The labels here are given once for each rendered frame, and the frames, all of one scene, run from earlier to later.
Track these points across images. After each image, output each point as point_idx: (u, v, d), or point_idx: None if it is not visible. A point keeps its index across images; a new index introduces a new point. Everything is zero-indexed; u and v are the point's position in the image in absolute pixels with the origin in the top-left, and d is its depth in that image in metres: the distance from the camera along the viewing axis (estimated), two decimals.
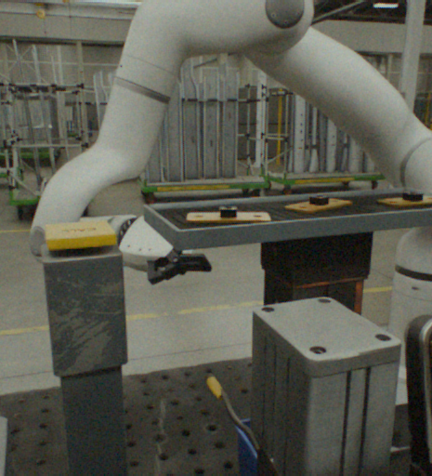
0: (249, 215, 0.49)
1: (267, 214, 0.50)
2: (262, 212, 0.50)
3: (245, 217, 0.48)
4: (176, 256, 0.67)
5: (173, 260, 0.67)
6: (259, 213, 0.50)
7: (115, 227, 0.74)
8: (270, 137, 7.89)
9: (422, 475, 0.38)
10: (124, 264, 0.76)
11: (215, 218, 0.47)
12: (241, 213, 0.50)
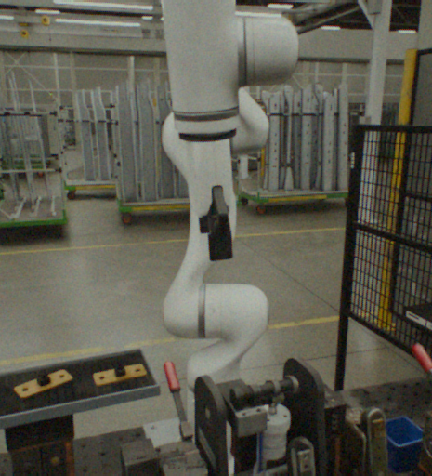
0: None
1: None
2: None
3: None
4: (229, 226, 0.63)
5: (229, 227, 0.62)
6: None
7: (239, 125, 0.61)
8: (246, 156, 8.11)
9: None
10: (199, 134, 0.58)
11: None
12: None
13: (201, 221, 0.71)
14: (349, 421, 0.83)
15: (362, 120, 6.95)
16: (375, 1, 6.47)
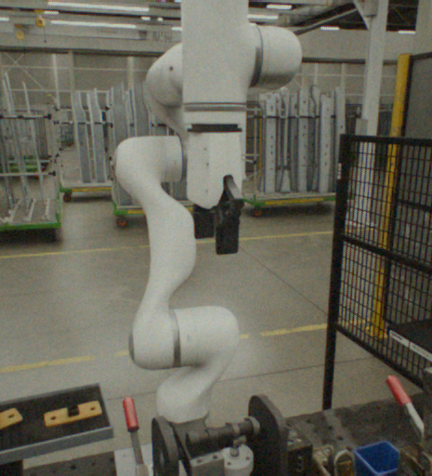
0: None
1: None
2: None
3: None
4: None
5: (237, 218, 0.63)
6: None
7: (244, 123, 0.65)
8: None
9: None
10: (214, 124, 0.60)
11: None
12: None
13: (197, 225, 0.71)
14: (318, 461, 0.79)
15: (359, 123, 6.91)
16: (372, 3, 6.42)
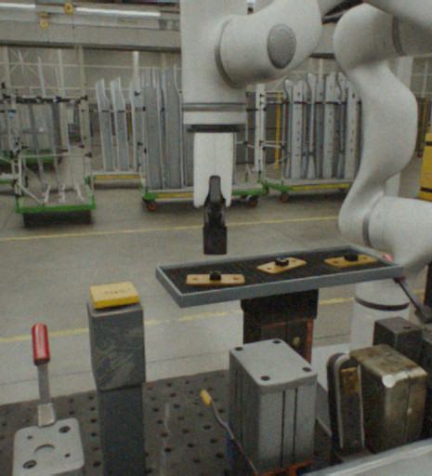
0: (229, 277, 0.71)
1: (242, 275, 0.71)
2: (239, 274, 0.72)
3: (227, 279, 0.70)
4: (225, 219, 0.63)
5: (224, 219, 0.62)
6: (237, 275, 0.71)
7: (243, 123, 0.63)
8: (268, 144, 8.10)
9: (336, 456, 0.59)
10: (202, 124, 0.60)
11: (205, 282, 0.69)
12: (224, 275, 0.71)
13: None
14: None
15: None
16: None
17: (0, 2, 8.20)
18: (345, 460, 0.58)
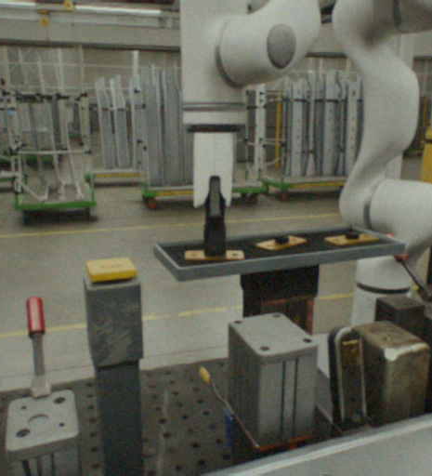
0: (229, 253, 0.69)
1: (242, 252, 0.70)
2: (239, 251, 0.71)
3: (226, 255, 0.68)
4: (224, 220, 0.66)
5: (223, 224, 0.65)
6: (236, 252, 0.70)
7: (243, 123, 0.63)
8: (268, 142, 8.09)
9: (337, 429, 0.58)
10: (202, 124, 0.60)
11: (204, 257, 0.68)
12: None
13: None
14: None
15: None
16: None
17: None
18: (346, 434, 0.57)
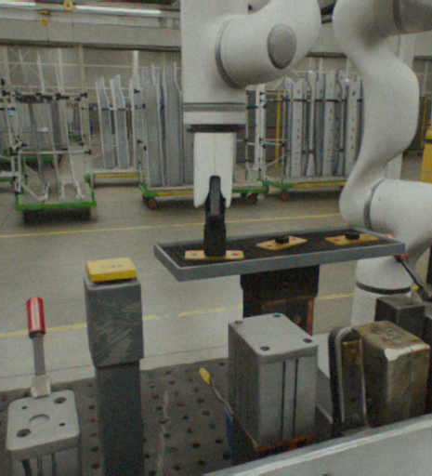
0: (229, 253, 0.69)
1: (242, 252, 0.70)
2: (239, 251, 0.71)
3: (226, 255, 0.69)
4: (224, 220, 0.66)
5: (223, 223, 0.65)
6: (236, 252, 0.70)
7: (244, 123, 0.63)
8: (268, 142, 8.09)
9: (337, 429, 0.58)
10: (202, 124, 0.60)
11: (204, 257, 0.68)
12: None
13: None
14: None
15: None
16: None
17: None
18: (346, 434, 0.57)
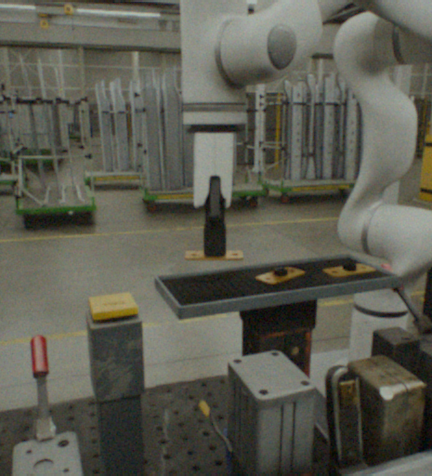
0: (229, 253, 0.69)
1: (242, 252, 0.70)
2: (239, 251, 0.71)
3: (226, 255, 0.69)
4: (224, 220, 0.66)
5: (223, 223, 0.65)
6: (236, 252, 0.70)
7: (244, 123, 0.63)
8: (268, 145, 8.10)
9: (334, 468, 0.60)
10: (202, 124, 0.60)
11: (204, 257, 0.68)
12: None
13: None
14: None
15: None
16: None
17: (0, 3, 8.20)
18: (343, 473, 0.58)
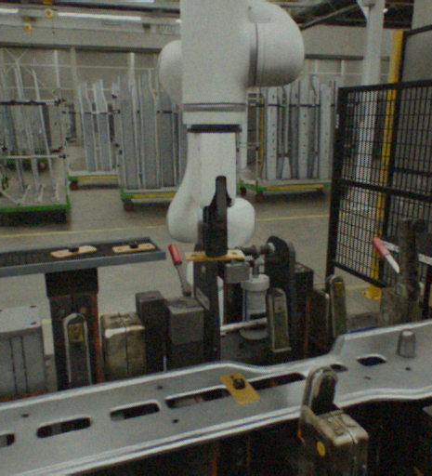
0: (228, 252, 0.70)
1: (240, 250, 0.71)
2: (236, 249, 0.71)
3: (227, 255, 0.69)
4: (226, 220, 0.66)
5: (226, 223, 0.66)
6: (234, 251, 0.71)
7: (244, 123, 0.64)
8: (244, 146, 8.31)
9: (68, 389, 0.80)
10: (207, 125, 0.60)
11: (206, 257, 0.67)
12: None
13: (204, 237, 0.69)
14: (317, 288, 1.03)
15: (358, 110, 7.15)
16: None
17: None
18: None
